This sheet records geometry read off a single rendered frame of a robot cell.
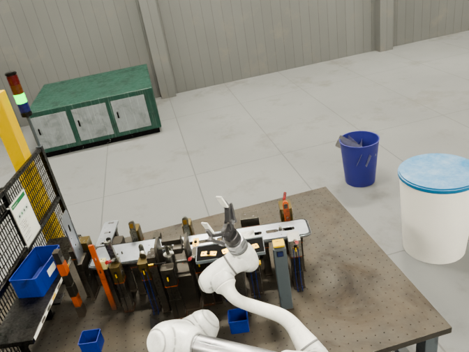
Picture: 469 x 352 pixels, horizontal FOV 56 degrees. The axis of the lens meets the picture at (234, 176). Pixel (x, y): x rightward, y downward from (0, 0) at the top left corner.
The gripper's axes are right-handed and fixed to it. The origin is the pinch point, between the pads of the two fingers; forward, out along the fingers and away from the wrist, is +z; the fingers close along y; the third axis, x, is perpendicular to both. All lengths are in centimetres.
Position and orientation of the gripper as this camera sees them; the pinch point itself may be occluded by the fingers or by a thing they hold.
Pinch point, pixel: (212, 211)
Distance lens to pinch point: 181.0
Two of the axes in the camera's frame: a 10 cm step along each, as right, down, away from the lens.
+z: -4.1, -6.7, -6.2
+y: -4.1, 7.4, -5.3
